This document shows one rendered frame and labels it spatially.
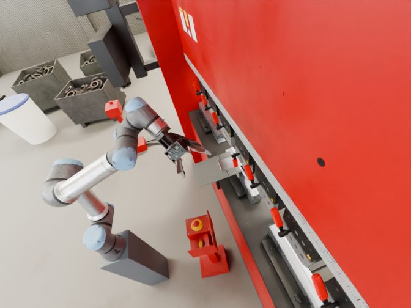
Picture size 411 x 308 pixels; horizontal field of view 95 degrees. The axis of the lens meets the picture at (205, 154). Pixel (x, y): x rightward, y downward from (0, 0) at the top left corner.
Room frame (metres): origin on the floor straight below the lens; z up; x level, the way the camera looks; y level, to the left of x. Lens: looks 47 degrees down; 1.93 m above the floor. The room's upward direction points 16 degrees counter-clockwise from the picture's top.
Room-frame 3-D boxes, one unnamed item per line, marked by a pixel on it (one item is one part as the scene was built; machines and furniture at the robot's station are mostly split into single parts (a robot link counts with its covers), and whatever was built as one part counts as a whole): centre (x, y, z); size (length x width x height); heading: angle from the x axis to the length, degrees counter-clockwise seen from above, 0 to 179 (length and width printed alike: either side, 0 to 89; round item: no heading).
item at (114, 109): (2.27, 0.97, 0.42); 0.25 x 0.20 x 0.83; 96
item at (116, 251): (0.50, 0.71, 0.82); 0.15 x 0.15 x 0.10
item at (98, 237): (0.51, 0.71, 0.94); 0.13 x 0.12 x 0.14; 0
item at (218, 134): (1.28, -0.12, 0.92); 0.50 x 0.06 x 0.10; 6
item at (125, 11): (2.00, 0.23, 1.67); 0.40 x 0.24 x 0.07; 6
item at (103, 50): (1.89, 0.55, 1.42); 0.45 x 0.12 x 0.36; 178
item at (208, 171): (0.72, -0.04, 1.00); 0.26 x 0.18 x 0.01; 96
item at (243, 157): (0.56, -0.20, 1.26); 0.15 x 0.09 x 0.17; 6
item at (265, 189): (0.37, -0.22, 1.26); 0.15 x 0.09 x 0.17; 6
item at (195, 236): (0.45, 0.16, 0.75); 0.20 x 0.16 x 0.18; 178
